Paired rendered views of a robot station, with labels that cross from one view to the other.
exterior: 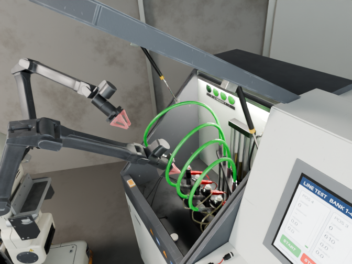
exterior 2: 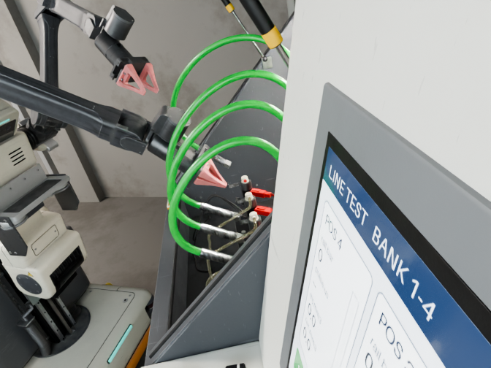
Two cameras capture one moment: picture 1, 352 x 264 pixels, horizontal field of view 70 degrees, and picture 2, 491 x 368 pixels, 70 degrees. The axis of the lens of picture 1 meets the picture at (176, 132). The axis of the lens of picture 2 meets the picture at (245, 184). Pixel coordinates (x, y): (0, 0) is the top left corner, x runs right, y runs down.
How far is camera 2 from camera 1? 0.62 m
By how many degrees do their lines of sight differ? 24
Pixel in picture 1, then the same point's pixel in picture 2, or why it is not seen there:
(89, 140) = (13, 80)
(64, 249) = (119, 295)
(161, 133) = (237, 124)
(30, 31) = not seen: outside the picture
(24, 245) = (20, 265)
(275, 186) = (298, 198)
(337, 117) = not seen: outside the picture
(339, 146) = not seen: outside the picture
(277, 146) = (305, 64)
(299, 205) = (320, 257)
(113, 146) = (63, 103)
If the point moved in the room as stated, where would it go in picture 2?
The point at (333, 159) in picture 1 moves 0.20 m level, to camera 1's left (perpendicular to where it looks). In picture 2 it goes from (399, 26) to (99, 65)
